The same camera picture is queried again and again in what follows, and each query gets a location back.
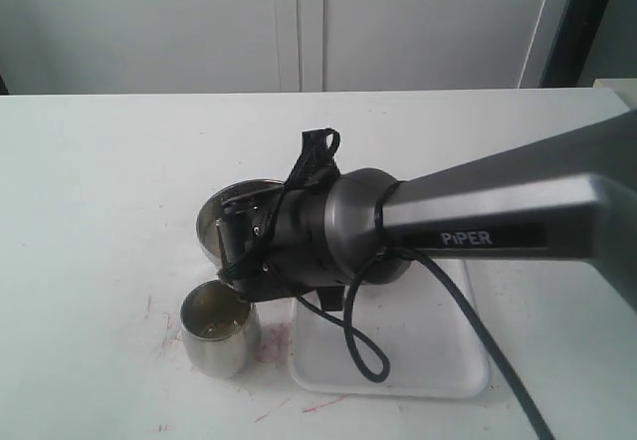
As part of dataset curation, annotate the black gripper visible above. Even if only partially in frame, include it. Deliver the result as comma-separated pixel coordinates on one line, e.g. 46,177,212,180
233,247,348,303

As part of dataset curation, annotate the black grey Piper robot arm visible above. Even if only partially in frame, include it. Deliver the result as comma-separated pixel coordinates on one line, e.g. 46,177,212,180
222,112,636,304

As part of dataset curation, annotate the steel bowl with rice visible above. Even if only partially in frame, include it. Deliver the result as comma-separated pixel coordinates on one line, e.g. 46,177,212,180
195,179,283,269

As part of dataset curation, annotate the small steel cup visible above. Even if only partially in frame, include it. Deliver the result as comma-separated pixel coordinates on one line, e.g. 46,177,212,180
180,280,261,379

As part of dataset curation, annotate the white plastic tray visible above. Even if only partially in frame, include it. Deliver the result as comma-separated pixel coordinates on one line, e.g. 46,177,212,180
289,263,489,399

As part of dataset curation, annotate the white cabinet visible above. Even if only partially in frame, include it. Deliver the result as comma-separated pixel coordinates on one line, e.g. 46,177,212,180
1,0,569,95

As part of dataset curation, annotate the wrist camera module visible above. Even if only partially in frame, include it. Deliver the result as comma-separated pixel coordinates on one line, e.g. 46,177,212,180
217,187,282,284

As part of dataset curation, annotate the dark vertical post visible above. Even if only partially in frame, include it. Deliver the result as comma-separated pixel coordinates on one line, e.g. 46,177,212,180
539,0,609,89

